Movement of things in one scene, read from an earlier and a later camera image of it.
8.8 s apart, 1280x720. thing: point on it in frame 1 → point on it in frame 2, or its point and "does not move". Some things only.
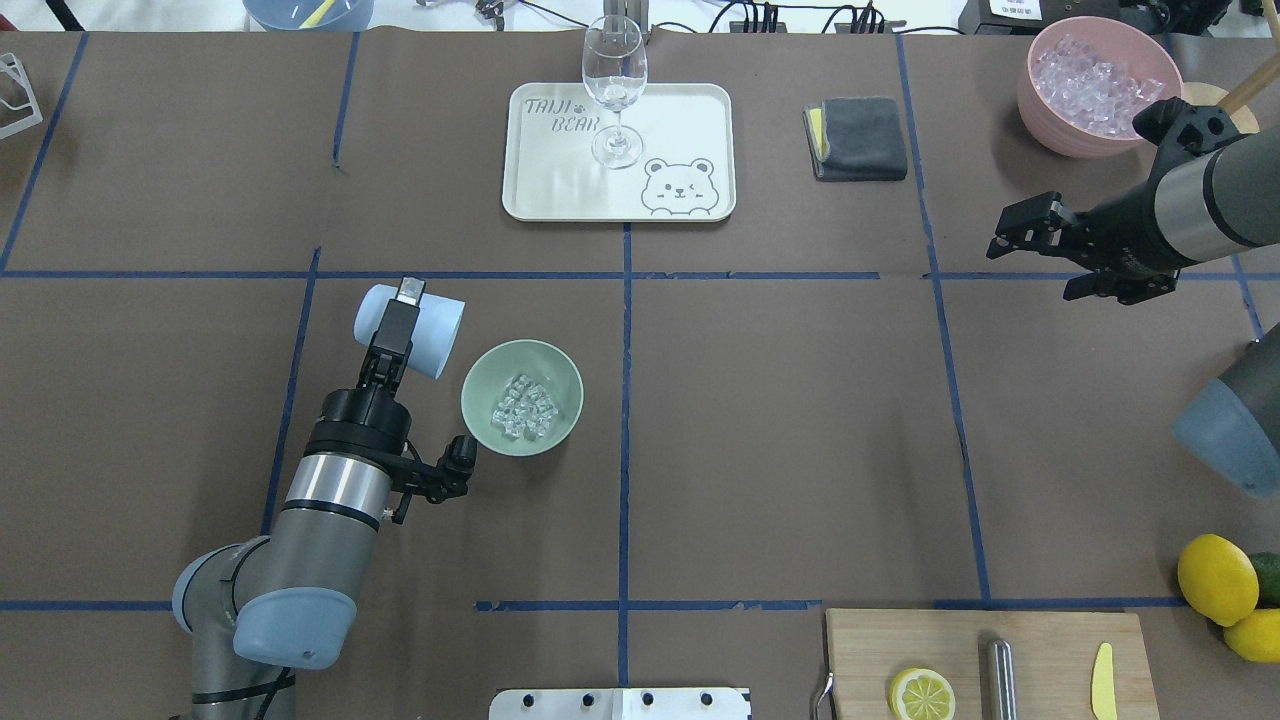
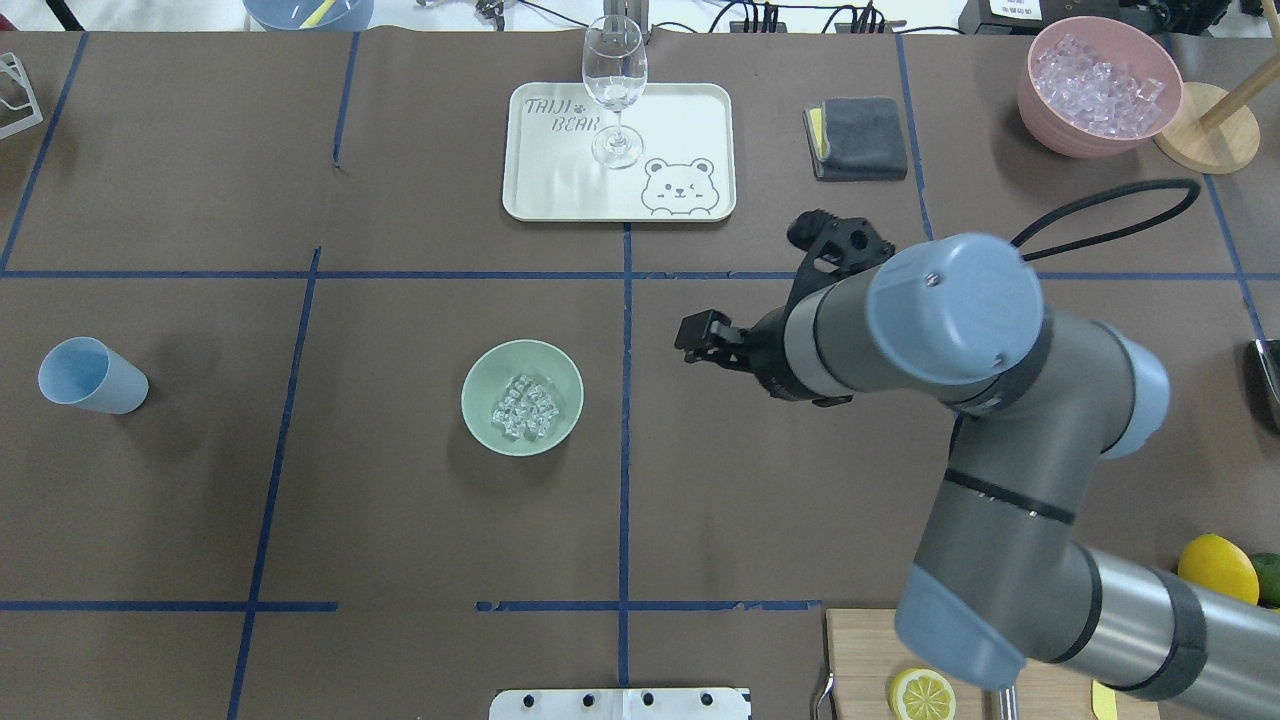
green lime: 1268,566 does not move
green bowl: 522,397 does not move
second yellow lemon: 1218,579 does not move
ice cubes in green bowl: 526,410 does not move
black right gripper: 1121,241 → 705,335
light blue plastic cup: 439,323 → 86,371
